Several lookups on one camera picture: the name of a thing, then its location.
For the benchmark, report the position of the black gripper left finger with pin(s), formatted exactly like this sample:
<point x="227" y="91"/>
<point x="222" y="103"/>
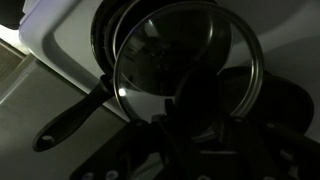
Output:
<point x="171" y="116"/>

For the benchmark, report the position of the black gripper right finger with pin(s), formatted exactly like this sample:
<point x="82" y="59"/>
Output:
<point x="224" y="128"/>

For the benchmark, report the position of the glass lid with black knob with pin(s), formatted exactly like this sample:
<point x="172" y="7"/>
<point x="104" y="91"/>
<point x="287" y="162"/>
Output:
<point x="160" y="60"/>

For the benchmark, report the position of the large black frying pan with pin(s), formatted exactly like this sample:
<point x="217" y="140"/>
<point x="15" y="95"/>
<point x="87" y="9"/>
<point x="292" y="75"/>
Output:
<point x="283" y="96"/>

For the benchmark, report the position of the white electric stove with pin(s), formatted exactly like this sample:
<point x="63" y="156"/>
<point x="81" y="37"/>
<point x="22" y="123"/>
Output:
<point x="66" y="40"/>

